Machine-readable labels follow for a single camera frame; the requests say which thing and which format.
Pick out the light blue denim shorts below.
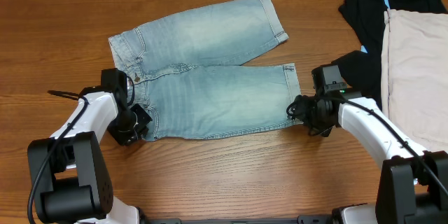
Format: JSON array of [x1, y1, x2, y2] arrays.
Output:
[[108, 0, 300, 141]]

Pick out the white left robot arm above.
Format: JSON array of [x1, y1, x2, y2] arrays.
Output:
[[27, 68, 152, 224]]

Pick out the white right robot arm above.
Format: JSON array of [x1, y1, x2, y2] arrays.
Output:
[[286, 88, 447, 223]]

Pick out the black garment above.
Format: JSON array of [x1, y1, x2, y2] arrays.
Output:
[[333, 0, 447, 107]]

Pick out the beige cloth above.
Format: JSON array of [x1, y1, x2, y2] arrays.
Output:
[[381, 9, 447, 152]]

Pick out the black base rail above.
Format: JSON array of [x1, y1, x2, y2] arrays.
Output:
[[140, 214, 342, 224]]

